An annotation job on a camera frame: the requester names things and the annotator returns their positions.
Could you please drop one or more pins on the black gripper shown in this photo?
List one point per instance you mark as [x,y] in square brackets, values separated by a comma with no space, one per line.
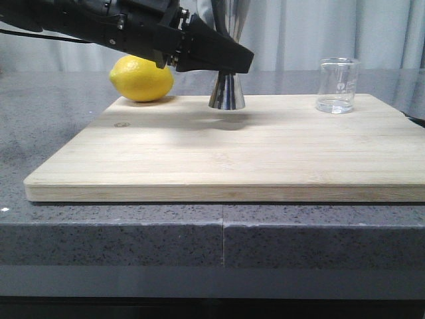
[153,30]

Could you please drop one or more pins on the steel double jigger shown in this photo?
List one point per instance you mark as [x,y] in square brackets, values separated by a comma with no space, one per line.
[229,20]

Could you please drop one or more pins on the glass beaker with liquid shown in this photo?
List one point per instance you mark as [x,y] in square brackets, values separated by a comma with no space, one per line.
[337,85]

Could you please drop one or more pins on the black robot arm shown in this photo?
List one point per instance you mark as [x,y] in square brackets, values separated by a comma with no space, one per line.
[84,20]

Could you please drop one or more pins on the yellow lemon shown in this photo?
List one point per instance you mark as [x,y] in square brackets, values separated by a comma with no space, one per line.
[140,80]

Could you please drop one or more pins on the wooden cutting board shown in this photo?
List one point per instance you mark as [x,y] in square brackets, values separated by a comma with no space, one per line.
[278,148]

